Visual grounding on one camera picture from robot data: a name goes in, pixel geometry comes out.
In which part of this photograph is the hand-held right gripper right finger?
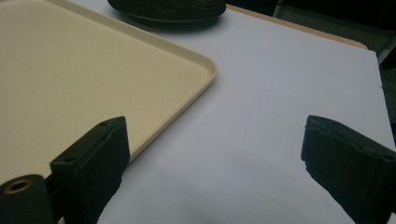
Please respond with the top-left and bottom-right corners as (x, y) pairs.
(300, 115), (396, 224)

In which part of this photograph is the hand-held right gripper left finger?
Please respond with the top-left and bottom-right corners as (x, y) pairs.
(49, 116), (131, 224)

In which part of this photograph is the beige plastic tray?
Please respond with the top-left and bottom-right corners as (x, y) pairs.
(0, 0), (219, 185)

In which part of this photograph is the black woven basket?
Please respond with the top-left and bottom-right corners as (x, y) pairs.
(106, 0), (227, 24)

